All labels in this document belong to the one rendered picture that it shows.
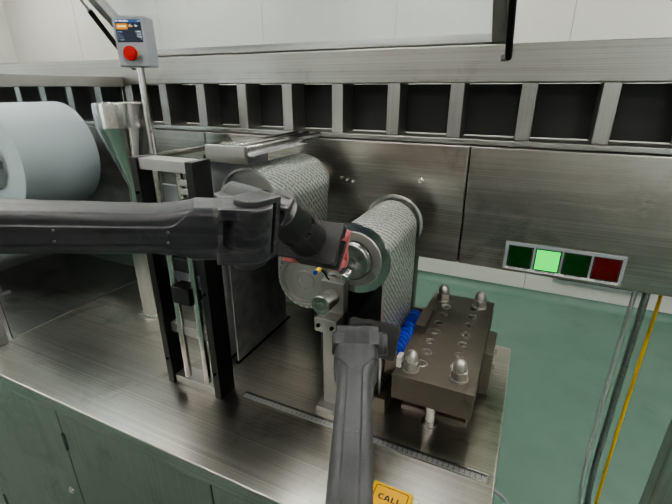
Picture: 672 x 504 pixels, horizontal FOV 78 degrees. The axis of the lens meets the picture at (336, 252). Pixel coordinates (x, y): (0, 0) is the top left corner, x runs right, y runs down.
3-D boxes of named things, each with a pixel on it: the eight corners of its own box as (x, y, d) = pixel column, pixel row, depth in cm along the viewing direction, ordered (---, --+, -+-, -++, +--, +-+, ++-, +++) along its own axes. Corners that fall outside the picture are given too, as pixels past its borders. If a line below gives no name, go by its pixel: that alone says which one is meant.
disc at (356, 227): (317, 280, 88) (325, 215, 82) (318, 279, 88) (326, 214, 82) (383, 302, 83) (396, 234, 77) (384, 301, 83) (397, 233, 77)
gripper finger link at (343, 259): (353, 284, 69) (334, 266, 60) (315, 276, 72) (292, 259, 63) (364, 246, 70) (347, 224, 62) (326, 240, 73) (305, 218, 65)
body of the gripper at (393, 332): (396, 360, 80) (386, 365, 73) (347, 347, 84) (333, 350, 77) (402, 327, 80) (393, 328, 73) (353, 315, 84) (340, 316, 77)
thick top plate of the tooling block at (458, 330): (390, 396, 86) (392, 372, 84) (433, 309, 120) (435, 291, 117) (470, 421, 80) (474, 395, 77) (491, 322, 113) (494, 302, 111)
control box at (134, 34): (115, 66, 90) (106, 13, 87) (130, 67, 96) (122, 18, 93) (147, 66, 90) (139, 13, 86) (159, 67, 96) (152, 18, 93)
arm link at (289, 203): (281, 231, 51) (300, 191, 52) (239, 218, 54) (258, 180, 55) (304, 251, 57) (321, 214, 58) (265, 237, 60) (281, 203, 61)
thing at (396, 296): (378, 364, 89) (382, 287, 82) (408, 313, 109) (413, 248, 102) (380, 364, 89) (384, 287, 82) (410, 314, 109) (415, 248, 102)
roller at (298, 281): (281, 300, 94) (278, 251, 90) (329, 261, 116) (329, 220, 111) (328, 311, 90) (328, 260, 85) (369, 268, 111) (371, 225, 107)
